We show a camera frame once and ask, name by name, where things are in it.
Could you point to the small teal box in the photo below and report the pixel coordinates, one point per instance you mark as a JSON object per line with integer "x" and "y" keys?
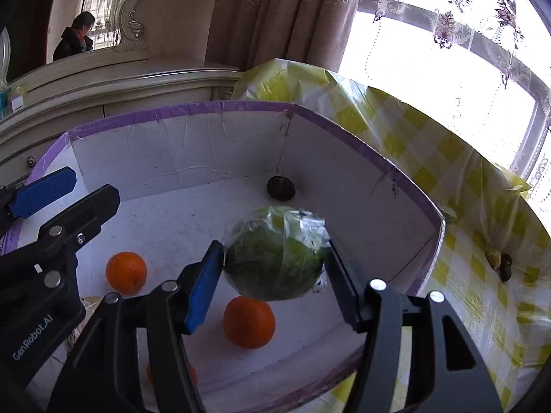
{"x": 5, "y": 109}

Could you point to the green cabbage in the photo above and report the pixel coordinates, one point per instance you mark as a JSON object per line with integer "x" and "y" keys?
{"x": 276, "y": 253}

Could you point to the dark brown round fruit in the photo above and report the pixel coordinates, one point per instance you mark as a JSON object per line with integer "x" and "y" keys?
{"x": 281, "y": 188}

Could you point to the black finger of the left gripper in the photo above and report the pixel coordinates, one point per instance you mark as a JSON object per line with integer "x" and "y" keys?
{"x": 78, "y": 224}

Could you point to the large orange in box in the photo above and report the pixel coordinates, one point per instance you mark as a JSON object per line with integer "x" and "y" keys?
{"x": 248, "y": 323}

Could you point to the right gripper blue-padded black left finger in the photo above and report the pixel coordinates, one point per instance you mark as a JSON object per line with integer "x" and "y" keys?
{"x": 101, "y": 373}

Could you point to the white carved dresser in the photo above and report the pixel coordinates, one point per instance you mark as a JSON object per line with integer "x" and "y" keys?
{"x": 56, "y": 107}

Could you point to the small white box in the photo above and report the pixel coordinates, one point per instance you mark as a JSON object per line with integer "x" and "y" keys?
{"x": 16, "y": 102}

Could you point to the ornate white mirror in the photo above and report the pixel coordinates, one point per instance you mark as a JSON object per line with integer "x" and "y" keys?
{"x": 38, "y": 32}

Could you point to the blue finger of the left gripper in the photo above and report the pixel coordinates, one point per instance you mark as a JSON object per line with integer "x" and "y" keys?
{"x": 21, "y": 202}

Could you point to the dark fruit front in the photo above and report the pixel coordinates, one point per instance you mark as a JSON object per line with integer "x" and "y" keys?
{"x": 505, "y": 273}

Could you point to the pink patterned drape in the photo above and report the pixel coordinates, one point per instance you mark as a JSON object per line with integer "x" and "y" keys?
{"x": 247, "y": 33}

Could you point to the floral sheer curtain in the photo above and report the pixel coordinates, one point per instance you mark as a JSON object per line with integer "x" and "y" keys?
{"x": 479, "y": 67}

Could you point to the yellow white checkered tablecloth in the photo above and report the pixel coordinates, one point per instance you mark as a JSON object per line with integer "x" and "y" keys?
{"x": 483, "y": 207}

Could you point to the wrapped yellow fruit far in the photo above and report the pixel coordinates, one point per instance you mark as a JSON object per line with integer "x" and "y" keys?
{"x": 493, "y": 256}

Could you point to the purple-edged cardboard box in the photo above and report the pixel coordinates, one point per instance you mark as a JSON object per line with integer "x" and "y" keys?
{"x": 188, "y": 173}

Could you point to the dark fruit rear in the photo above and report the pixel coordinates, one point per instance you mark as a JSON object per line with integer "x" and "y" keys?
{"x": 506, "y": 260}

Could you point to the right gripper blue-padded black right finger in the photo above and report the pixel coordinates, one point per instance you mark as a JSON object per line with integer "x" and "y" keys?
{"x": 446, "y": 374}

